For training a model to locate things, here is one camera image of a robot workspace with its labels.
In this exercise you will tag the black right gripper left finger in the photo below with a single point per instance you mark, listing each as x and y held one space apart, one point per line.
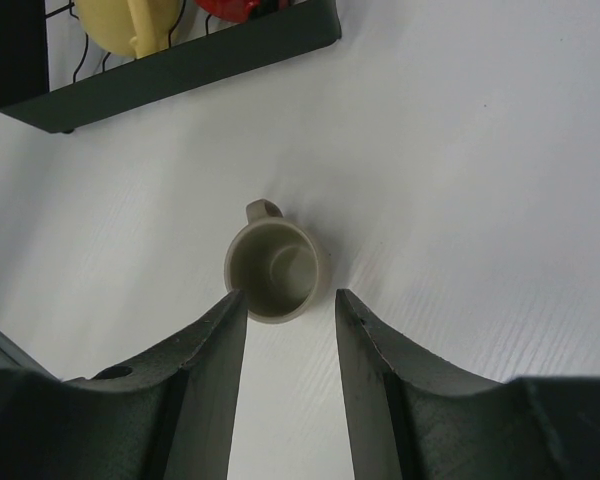
166 413

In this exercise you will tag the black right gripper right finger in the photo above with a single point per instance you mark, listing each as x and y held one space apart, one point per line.
413 415

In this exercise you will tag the olive green small cup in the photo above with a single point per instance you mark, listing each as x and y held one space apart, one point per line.
281 267

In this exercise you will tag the yellow mug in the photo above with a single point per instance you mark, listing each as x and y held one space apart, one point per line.
129 28

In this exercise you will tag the black wire dish rack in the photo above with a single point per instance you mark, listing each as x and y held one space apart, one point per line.
25 94

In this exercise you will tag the red mug black handle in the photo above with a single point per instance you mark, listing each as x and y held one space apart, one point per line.
241 11

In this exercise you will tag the aluminium mounting rail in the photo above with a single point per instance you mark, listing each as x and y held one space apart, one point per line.
12 356

